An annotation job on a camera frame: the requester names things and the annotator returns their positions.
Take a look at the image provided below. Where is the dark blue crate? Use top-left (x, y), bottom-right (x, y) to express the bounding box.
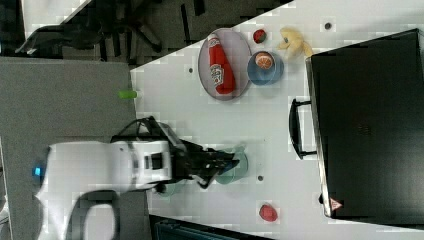
top-left (149, 214), bottom-right (271, 240)

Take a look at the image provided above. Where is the grey round plate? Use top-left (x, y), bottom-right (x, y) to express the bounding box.
top-left (198, 28), bottom-right (251, 101)

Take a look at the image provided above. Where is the orange half toy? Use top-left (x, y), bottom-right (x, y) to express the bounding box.
top-left (255, 52), bottom-right (274, 70)

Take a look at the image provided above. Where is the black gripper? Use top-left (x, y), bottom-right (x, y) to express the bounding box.
top-left (169, 140), bottom-right (238, 189)

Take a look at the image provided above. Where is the green cylinder object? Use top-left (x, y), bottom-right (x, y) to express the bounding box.
top-left (118, 90), bottom-right (138, 99)

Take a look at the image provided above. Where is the yellow plush banana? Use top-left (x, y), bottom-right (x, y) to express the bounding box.
top-left (277, 27), bottom-right (313, 59)

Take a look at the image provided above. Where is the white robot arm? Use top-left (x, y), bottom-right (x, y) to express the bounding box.
top-left (32, 116), bottom-right (240, 240)

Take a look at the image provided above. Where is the blue bowl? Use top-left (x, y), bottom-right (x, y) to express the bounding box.
top-left (247, 51), bottom-right (284, 86)

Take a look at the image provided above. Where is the black office chair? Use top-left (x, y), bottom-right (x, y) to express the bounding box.
top-left (15, 0), bottom-right (162, 54)

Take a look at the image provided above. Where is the red plush fruit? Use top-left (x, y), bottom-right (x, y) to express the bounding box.
top-left (259, 204), bottom-right (278, 222)

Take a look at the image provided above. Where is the red strawberry toy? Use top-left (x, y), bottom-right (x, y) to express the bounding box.
top-left (253, 29), bottom-right (267, 44)

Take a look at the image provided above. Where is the teal green cup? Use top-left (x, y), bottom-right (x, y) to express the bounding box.
top-left (216, 145), bottom-right (249, 185)

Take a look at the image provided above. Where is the red plush ketchup bottle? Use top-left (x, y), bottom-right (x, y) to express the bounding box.
top-left (207, 33), bottom-right (236, 95)

